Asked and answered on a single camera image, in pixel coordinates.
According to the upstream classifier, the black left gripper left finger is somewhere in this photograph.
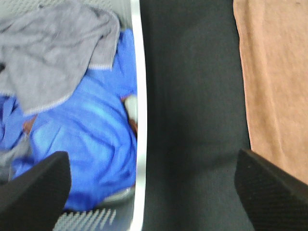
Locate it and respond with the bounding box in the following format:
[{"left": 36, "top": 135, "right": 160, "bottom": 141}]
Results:
[{"left": 0, "top": 152, "right": 71, "bottom": 231}]

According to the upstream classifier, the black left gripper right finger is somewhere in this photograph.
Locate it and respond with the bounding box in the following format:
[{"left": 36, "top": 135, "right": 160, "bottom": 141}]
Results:
[{"left": 234, "top": 150, "right": 308, "bottom": 231}]

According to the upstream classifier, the brown towel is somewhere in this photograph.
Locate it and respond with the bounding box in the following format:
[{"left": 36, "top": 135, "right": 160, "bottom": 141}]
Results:
[{"left": 233, "top": 0, "right": 308, "bottom": 182}]

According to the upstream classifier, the blue towel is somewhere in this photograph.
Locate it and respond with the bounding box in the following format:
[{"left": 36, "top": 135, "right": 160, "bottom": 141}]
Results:
[{"left": 0, "top": 29, "right": 137, "bottom": 211}]

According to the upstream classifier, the grey towel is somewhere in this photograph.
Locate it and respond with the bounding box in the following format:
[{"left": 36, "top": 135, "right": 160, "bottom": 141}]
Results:
[{"left": 0, "top": 2, "right": 121, "bottom": 183}]

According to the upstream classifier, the grey perforated laundry basket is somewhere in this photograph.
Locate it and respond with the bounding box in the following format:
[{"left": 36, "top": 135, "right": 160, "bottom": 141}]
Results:
[{"left": 0, "top": 0, "right": 148, "bottom": 231}]

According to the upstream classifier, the black table cloth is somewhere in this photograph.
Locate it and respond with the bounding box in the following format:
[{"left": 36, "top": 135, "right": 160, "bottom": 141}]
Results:
[{"left": 140, "top": 0, "right": 253, "bottom": 231}]

